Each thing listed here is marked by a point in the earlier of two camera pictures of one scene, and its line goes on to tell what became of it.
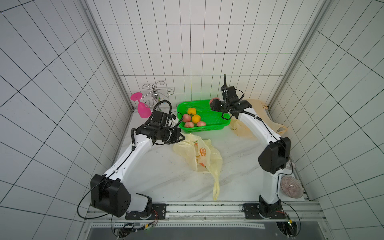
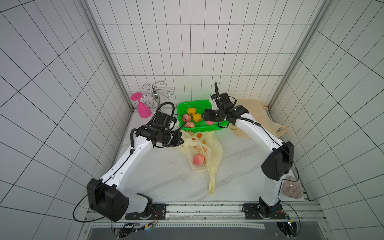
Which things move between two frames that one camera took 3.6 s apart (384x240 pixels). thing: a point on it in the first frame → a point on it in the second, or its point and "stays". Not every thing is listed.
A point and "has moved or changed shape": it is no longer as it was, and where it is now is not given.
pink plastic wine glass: [143, 109] stays
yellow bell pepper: [192, 111] stays
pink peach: [186, 118] stays
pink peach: [213, 98] has moved or changed shape
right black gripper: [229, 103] → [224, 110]
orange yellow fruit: [196, 118] stays
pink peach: [189, 124] stays
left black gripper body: [170, 136] stays
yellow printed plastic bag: [200, 156] has moved or changed shape
